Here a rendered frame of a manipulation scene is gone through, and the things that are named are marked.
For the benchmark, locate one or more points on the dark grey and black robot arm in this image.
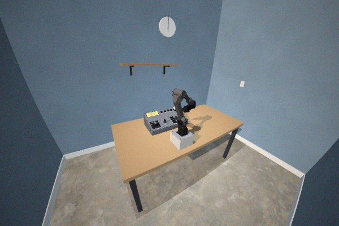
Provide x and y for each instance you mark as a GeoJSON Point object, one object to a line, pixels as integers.
{"type": "Point", "coordinates": [178, 96]}

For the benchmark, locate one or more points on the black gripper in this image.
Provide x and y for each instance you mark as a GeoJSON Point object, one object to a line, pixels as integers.
{"type": "Point", "coordinates": [184, 109]}

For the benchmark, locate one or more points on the grey control panel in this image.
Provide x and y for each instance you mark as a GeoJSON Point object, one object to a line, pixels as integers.
{"type": "Point", "coordinates": [161, 121]}

